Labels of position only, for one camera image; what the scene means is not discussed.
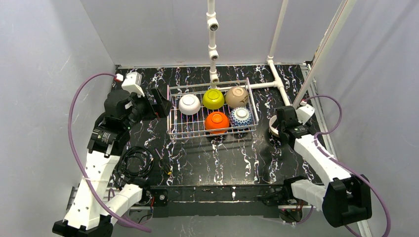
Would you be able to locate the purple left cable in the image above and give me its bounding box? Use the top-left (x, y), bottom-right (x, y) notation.
top-left (69, 73), bottom-right (153, 234)

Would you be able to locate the beige floral bowl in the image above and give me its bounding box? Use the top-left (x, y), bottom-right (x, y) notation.
top-left (225, 86), bottom-right (249, 108)

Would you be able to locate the coiled black cable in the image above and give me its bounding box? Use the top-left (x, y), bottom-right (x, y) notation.
top-left (119, 146), bottom-right (155, 179)

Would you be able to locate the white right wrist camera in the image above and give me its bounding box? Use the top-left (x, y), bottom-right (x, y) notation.
top-left (296, 104), bottom-right (315, 125)

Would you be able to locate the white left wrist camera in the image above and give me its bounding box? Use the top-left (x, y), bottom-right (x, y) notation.
top-left (122, 72), bottom-right (145, 97)

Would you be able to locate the white wire dish rack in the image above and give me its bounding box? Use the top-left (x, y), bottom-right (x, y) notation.
top-left (167, 78), bottom-right (259, 140)

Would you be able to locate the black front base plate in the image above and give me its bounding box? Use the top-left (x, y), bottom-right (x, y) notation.
top-left (144, 185), bottom-right (317, 219)

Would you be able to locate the white PVC camera post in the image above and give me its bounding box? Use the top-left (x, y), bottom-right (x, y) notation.
top-left (206, 0), bottom-right (219, 88)

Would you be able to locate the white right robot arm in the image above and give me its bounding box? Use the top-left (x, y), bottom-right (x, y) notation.
top-left (273, 106), bottom-right (372, 228)

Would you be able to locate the black yellow screwdriver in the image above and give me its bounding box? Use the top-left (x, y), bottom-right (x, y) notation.
top-left (155, 148), bottom-right (172, 176)

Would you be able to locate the orange bowl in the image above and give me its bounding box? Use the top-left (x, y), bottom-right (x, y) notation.
top-left (204, 112), bottom-right (230, 134)

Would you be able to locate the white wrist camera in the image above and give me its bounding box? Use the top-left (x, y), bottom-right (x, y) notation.
top-left (296, 104), bottom-right (315, 125)
top-left (122, 72), bottom-right (145, 97)

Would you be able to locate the white diagonal PVC pole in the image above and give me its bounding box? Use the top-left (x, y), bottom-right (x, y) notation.
top-left (292, 0), bottom-right (357, 109)

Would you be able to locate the yellow-green bowl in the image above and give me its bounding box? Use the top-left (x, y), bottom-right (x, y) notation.
top-left (202, 89), bottom-right (225, 110)

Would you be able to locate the cream white bowl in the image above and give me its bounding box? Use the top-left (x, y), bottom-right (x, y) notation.
top-left (269, 115), bottom-right (279, 138)

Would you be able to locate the aluminium extrusion frame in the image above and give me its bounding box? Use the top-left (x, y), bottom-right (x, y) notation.
top-left (60, 186), bottom-right (155, 237)

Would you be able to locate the white PVC pipe frame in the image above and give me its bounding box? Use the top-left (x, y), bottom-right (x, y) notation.
top-left (216, 0), bottom-right (301, 112)

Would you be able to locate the blue patterned bowl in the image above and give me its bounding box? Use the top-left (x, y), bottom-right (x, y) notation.
top-left (229, 107), bottom-right (253, 127)

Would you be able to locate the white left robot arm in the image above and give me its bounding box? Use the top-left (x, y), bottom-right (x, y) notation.
top-left (52, 87), bottom-right (172, 237)

